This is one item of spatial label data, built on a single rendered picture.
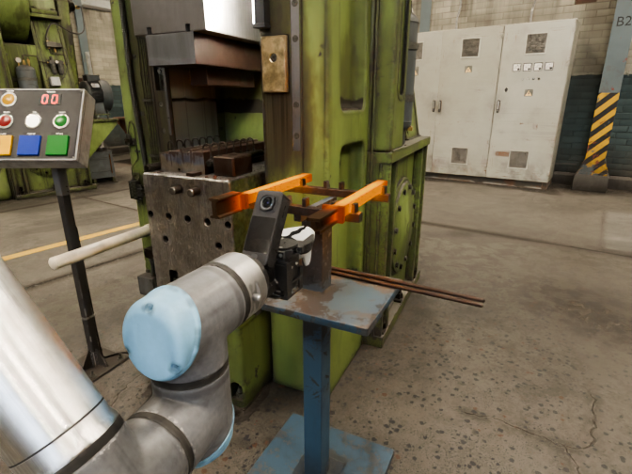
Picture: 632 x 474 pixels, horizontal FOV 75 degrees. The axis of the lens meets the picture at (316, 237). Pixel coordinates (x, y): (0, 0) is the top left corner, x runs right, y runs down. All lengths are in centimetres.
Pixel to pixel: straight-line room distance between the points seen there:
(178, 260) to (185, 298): 114
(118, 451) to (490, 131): 624
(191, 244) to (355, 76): 91
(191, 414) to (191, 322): 11
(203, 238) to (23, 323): 109
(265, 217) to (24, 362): 33
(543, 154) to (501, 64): 132
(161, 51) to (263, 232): 107
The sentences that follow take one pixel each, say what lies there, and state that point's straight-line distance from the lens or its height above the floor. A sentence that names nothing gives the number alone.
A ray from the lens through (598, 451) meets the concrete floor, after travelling 189.
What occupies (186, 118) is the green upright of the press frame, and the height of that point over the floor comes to 109.
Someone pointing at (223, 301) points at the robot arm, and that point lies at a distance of 49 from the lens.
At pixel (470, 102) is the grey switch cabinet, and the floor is 114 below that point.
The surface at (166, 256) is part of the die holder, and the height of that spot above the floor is 61.
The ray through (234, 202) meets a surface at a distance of 95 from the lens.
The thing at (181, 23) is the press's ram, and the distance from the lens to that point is 152.
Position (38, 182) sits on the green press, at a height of 17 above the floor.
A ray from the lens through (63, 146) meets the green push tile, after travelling 174.
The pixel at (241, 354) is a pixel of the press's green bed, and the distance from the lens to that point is 163.
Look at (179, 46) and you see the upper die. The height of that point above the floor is 132.
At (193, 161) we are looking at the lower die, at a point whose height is 96.
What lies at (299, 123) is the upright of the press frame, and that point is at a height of 109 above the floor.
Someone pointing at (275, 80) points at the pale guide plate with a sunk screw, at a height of 122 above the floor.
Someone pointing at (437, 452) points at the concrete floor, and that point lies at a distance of 167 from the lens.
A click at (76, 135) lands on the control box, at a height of 104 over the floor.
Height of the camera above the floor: 116
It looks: 18 degrees down
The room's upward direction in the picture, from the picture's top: straight up
